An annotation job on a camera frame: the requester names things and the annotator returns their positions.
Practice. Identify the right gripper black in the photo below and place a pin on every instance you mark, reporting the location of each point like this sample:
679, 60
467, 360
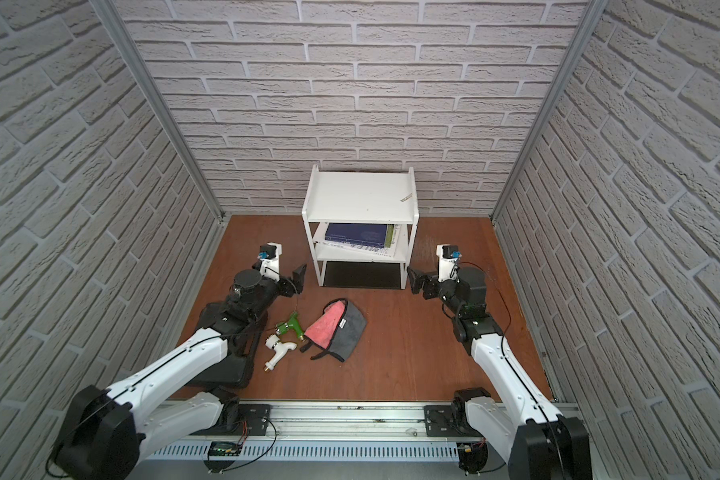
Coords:
419, 284

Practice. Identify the aluminium front rail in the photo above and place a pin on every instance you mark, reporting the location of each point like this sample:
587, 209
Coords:
290, 420

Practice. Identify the white two-tier bookshelf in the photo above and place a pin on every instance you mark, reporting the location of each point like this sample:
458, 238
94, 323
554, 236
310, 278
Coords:
361, 198

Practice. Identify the black plastic tool case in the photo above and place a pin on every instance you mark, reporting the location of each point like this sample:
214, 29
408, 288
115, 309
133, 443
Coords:
236, 369

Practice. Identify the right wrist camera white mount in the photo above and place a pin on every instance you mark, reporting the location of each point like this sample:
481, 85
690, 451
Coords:
448, 261

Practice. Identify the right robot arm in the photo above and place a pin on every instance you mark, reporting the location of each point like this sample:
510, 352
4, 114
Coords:
531, 435

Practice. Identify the green toy drill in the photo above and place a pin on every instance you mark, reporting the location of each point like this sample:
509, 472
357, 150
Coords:
292, 324

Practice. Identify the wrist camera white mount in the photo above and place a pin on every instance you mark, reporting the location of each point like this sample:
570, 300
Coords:
448, 261
269, 257

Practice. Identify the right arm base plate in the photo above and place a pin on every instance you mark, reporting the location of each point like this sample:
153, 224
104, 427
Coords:
441, 421

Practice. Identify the pink and grey cloth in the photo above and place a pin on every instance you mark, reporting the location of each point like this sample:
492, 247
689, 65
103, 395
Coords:
337, 331

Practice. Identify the round black connector puck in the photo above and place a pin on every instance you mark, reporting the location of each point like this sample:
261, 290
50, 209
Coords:
472, 458

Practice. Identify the dark blue book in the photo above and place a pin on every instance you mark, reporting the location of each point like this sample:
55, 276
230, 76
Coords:
367, 235

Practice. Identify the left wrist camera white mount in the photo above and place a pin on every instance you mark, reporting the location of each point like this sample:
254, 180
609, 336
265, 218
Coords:
269, 257

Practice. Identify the white plastic faucet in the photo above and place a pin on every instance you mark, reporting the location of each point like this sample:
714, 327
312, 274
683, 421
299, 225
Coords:
279, 348

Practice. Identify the small green circuit board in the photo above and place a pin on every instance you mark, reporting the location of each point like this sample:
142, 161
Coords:
224, 449

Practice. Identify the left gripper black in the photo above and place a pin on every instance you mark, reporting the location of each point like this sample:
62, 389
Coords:
286, 282

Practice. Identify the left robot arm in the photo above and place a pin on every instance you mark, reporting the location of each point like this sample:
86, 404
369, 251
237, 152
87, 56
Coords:
108, 431

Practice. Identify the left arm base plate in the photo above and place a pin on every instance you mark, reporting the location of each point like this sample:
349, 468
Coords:
237, 419

